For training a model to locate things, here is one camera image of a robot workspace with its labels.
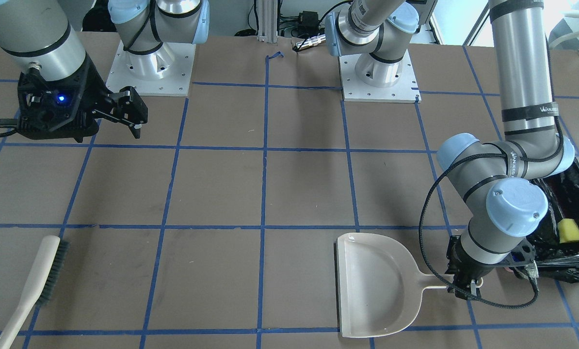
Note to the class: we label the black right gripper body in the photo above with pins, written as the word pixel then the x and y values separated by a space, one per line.
pixel 93 90

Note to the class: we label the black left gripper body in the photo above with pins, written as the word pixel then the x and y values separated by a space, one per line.
pixel 459 265

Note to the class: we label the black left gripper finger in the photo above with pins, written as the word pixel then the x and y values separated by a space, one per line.
pixel 466 289

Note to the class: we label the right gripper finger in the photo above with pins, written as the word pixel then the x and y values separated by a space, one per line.
pixel 129 109

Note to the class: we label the beige plastic dustpan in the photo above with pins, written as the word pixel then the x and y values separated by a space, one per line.
pixel 379 284

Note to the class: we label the green yellow sponge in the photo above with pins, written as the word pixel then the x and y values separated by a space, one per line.
pixel 568 231

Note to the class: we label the beige hand brush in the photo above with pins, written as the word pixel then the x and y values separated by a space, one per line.
pixel 39 286

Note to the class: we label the black lined trash bin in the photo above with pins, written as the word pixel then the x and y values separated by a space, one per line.
pixel 556 239

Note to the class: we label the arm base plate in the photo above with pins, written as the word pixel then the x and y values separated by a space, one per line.
pixel 166 72
pixel 379 77

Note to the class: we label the aluminium frame post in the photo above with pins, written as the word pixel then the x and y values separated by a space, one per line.
pixel 267 20

